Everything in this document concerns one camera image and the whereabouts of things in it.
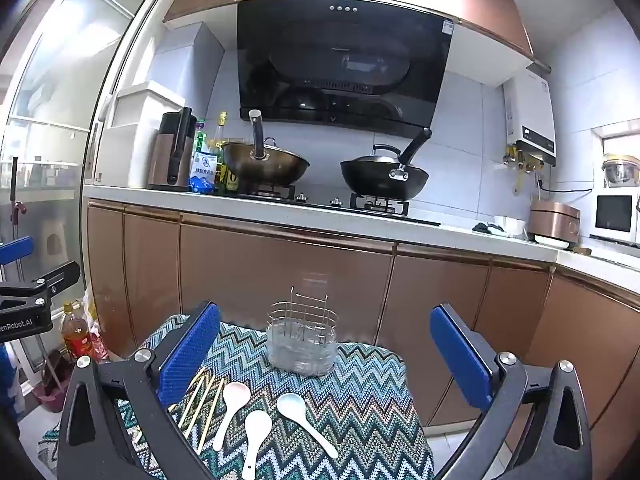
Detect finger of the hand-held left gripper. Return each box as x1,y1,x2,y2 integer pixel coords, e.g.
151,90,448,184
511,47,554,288
0,261,82,307
0,236,35,265

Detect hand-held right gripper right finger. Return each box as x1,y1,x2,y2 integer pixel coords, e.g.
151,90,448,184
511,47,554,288
429,302,598,480

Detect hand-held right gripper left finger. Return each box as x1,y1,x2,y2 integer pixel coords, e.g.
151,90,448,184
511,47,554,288
56,301,223,480

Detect pale wooden chopstick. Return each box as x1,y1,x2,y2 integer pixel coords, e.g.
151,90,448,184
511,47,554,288
196,379,226,453
181,376,216,436
172,374,207,421

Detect white ceramic spoon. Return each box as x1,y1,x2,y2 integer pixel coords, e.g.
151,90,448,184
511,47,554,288
241,410,273,480
212,381,251,453
276,393,340,459

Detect clear plastic cup holder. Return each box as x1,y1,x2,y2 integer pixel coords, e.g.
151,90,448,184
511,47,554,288
265,285,340,377

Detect red label oil bottle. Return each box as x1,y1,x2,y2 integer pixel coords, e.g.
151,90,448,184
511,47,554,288
59,301,96,363

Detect person's blue clothing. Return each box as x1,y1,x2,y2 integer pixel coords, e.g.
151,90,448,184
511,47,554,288
0,345,20,416

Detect purple flower-shaped dish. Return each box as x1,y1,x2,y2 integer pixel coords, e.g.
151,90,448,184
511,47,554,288
32,350,72,413

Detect pink packet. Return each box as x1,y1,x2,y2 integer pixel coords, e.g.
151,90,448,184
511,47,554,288
90,327,110,362

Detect zigzag knitted cloth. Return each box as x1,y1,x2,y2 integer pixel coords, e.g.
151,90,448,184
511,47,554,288
37,314,435,480

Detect copper rice cooker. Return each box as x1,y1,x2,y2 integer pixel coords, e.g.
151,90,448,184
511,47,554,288
525,199,582,250

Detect brown electric kettle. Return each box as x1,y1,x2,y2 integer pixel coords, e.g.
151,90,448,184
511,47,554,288
147,107,197,192

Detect white box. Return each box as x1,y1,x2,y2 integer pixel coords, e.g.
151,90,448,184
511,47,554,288
112,80,173,188

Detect blue and white salt bag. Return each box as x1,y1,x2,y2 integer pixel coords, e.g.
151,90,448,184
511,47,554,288
189,152,221,195

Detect black gas stove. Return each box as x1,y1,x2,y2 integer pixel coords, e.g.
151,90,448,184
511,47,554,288
237,185,441,226

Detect black wok with lid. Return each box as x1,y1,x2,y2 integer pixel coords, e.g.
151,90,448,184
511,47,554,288
340,127,433,201

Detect bronze wok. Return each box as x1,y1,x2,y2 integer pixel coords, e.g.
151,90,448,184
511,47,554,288
221,109,311,187

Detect brass gas pipe valves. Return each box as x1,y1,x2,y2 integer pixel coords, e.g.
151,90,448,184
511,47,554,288
504,145,546,196

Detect white microwave oven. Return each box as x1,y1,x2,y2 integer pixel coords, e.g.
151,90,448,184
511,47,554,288
589,190,640,247

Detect yellow cap oil bottle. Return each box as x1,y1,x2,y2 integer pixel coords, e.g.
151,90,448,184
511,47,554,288
212,111,232,193

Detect glass blender jar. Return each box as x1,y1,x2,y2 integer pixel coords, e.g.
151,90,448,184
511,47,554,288
601,154,640,188

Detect white water heater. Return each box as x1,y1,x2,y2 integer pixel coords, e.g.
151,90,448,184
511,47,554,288
502,67,558,167

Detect black range hood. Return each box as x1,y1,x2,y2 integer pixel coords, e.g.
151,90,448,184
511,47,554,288
236,0,458,138

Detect mop handle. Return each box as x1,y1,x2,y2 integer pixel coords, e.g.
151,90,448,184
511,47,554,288
10,157,27,286

